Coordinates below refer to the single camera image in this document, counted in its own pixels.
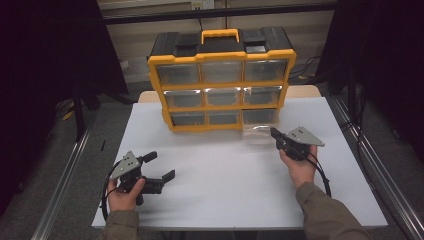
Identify person's right hand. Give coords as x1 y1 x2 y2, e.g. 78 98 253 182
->
279 145 318 191

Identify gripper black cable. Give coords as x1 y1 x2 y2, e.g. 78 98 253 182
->
306 155 333 198
100 159 123 223

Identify clear plastic drawer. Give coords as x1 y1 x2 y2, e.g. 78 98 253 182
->
241 109 280 145

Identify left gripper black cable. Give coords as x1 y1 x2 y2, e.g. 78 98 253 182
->
100 159 123 223

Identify black floor cables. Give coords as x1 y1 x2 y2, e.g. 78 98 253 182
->
288 55 321 81

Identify grid of clear bins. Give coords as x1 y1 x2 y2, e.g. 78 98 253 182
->
155 59 288 127

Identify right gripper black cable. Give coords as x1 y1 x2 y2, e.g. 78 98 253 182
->
306 155 333 198

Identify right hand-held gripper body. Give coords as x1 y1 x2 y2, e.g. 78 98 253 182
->
275 126 326 162

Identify black curtain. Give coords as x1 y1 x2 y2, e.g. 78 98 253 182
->
314 0 424 161
0 0 129 214

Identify black horizontal bar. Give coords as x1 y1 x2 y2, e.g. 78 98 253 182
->
101 2 338 26

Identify person's left hand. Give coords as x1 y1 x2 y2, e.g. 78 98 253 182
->
107 177 146 213

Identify white wall outlet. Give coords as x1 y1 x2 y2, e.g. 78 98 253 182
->
190 0 215 10

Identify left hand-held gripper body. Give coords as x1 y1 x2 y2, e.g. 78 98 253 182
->
109 150 164 206

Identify black metal stand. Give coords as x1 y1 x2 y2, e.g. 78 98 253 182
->
71 84 134 143

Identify yellow black organizer cabinet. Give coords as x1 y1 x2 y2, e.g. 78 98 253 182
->
147 27 298 133

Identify aluminium floor rail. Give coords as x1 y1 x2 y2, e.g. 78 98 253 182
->
331 96 424 240
31 109 98 240

